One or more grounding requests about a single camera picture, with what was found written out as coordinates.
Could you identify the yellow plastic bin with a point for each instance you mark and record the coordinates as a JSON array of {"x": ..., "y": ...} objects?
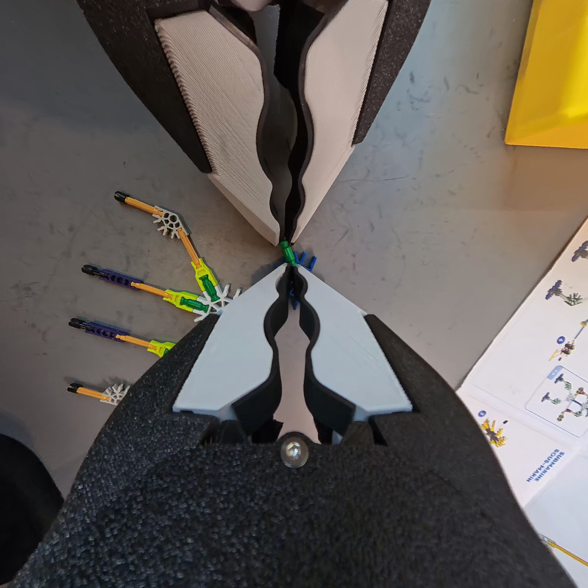
[{"x": 551, "y": 73}]

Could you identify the green short rod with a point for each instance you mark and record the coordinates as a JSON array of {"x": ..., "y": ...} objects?
[{"x": 288, "y": 252}]

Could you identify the multicoloured construction toy model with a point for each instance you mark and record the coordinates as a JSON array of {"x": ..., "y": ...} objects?
[{"x": 115, "y": 278}]

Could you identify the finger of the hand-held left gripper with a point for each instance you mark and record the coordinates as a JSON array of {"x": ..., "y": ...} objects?
[
  {"x": 344, "y": 92},
  {"x": 220, "y": 115}
]

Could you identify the grey desk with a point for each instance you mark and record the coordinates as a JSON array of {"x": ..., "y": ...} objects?
[{"x": 436, "y": 183}]

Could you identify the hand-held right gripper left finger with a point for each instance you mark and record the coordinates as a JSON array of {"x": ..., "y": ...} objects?
[{"x": 229, "y": 363}]

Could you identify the white instruction sheet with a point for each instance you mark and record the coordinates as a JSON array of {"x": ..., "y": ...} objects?
[{"x": 542, "y": 413}]

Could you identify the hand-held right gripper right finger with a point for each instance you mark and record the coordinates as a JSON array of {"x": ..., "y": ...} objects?
[{"x": 358, "y": 363}]

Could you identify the blue snowflake connector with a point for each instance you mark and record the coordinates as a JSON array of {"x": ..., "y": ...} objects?
[{"x": 303, "y": 258}]

